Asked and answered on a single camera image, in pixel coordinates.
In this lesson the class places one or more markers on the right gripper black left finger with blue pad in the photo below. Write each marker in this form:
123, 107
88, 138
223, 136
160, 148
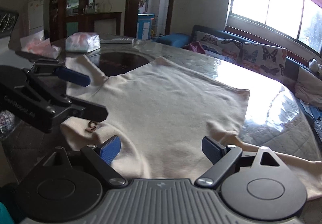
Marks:
98, 160

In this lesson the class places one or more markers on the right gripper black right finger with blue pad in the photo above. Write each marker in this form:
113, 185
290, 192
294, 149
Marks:
224, 160

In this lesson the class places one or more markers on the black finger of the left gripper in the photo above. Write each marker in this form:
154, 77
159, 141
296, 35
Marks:
80, 109

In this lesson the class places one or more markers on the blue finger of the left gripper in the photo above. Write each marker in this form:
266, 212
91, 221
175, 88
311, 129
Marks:
60, 71

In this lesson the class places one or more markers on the cream white sweater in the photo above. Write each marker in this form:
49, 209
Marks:
161, 111

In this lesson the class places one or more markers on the pink plastic bag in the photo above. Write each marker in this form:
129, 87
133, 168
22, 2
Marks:
40, 47

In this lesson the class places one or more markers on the white tissue pack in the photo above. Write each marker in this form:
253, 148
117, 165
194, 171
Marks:
82, 42

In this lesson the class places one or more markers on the grey quilted star tablecloth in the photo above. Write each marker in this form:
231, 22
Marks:
273, 116

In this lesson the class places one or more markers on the white refrigerator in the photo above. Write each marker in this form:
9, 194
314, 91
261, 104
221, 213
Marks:
35, 16

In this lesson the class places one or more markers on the grey remote control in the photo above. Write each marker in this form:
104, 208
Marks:
117, 41

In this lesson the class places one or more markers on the dark wooden cabinet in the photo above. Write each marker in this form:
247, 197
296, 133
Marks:
71, 16

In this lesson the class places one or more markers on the blue white small cabinet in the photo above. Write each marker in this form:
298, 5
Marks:
144, 26

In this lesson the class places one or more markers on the butterfly cushion left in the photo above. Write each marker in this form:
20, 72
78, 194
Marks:
225, 49

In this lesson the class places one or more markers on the butterfly cushion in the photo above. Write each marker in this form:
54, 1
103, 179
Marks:
266, 60
225, 49

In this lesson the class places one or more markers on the grey plain cushion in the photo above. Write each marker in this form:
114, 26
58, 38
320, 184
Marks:
308, 88

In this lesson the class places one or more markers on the butterfly cushion right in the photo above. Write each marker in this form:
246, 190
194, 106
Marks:
266, 60

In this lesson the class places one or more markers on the pink cloth on sofa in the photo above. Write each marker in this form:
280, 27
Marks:
195, 46

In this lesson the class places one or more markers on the white plush toy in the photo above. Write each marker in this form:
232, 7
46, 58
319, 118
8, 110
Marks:
315, 67

